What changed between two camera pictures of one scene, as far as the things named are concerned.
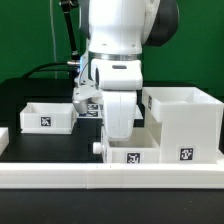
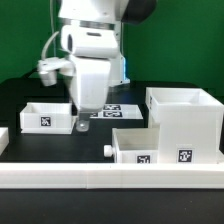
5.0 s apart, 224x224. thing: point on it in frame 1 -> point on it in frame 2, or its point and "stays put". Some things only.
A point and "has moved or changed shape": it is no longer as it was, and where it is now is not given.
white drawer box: [47, 118] stays put
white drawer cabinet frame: [183, 122] stays put
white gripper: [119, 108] -> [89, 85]
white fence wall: [111, 176] stays put
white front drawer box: [143, 147] has moved or changed shape
